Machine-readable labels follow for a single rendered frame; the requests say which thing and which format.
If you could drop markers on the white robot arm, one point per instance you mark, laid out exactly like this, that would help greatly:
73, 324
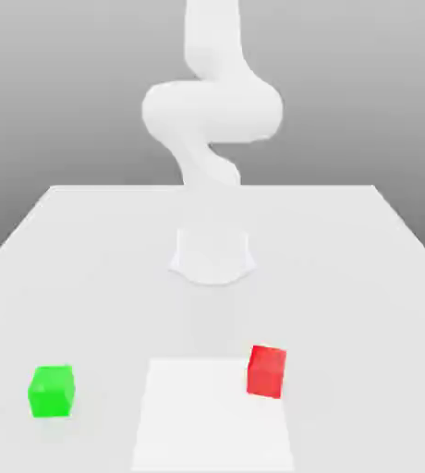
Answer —
212, 107

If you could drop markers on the small green cube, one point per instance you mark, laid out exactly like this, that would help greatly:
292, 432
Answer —
51, 392

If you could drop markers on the small red cube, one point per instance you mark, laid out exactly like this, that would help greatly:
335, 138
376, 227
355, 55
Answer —
266, 373

